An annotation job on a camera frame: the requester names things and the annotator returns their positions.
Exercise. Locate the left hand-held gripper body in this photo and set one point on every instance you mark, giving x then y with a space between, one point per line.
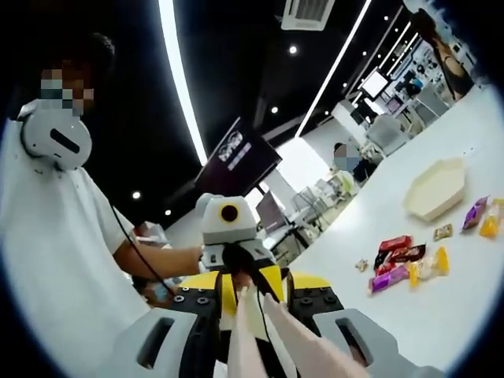
220 232

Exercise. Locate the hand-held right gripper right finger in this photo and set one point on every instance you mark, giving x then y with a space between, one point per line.
354 327

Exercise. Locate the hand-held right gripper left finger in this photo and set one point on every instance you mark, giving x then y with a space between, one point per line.
157 338

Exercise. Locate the purple food packet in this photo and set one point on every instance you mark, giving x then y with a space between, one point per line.
388 280
475 212

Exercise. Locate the pink food tongs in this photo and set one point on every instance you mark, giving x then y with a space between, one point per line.
299 346

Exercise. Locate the small red food packet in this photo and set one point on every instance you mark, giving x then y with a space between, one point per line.
389 269

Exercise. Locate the black food packet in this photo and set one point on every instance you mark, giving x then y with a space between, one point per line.
380 260

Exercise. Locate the dark brown food packet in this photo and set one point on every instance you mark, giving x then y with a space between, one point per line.
407 254

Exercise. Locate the long yellow food packet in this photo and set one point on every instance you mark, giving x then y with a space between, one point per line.
429 267

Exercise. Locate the small tan food packet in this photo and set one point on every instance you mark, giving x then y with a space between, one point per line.
443 232

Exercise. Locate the beige hexagonal container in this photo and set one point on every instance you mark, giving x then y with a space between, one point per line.
433 189

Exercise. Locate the desk monitor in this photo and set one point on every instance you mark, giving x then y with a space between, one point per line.
271 212

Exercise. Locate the large black display screen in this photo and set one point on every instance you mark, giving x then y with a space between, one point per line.
240 153

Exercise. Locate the person's white shirt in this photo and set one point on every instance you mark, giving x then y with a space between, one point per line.
47 256

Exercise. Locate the white ceiling light strip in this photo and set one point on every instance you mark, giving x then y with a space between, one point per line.
181 78

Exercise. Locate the white office chair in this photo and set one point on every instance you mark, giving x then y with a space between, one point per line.
386 132

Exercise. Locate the curved ceiling light strip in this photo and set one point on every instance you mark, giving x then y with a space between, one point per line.
334 67

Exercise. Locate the white worn device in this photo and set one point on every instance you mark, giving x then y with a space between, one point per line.
39 138

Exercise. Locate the person's head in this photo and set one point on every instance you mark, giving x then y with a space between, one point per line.
103 51

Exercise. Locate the ceiling air conditioner vent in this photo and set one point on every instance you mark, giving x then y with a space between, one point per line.
307 13

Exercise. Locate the lit wall screen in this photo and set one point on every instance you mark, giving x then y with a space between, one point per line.
374 84

